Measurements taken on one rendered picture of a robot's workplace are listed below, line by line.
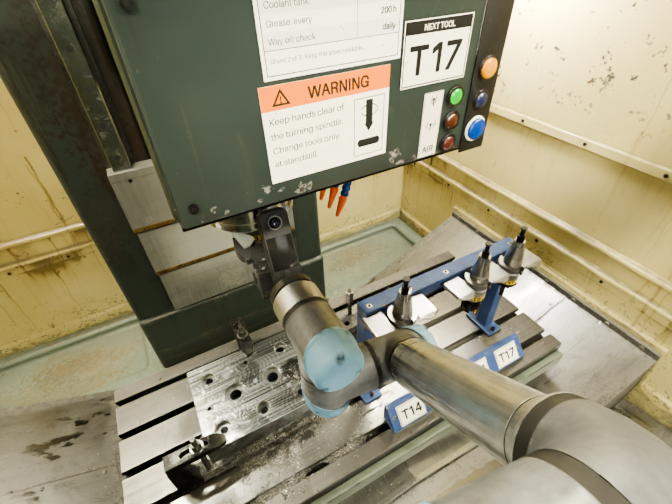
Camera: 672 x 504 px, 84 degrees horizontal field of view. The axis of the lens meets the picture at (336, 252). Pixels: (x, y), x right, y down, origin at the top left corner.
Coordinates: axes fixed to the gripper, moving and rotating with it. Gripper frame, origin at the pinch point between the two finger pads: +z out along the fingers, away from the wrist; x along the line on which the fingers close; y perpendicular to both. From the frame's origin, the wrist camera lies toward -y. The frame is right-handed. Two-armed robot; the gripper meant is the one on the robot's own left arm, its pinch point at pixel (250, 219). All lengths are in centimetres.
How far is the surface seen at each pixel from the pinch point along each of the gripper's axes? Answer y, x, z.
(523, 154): 20, 101, 17
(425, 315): 22.8, 28.4, -20.7
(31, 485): 73, -71, 14
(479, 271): 19, 44, -19
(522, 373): 57, 61, -31
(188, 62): -32.5, -6.9, -20.9
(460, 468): 69, 33, -40
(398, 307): 18.7, 22.2, -18.8
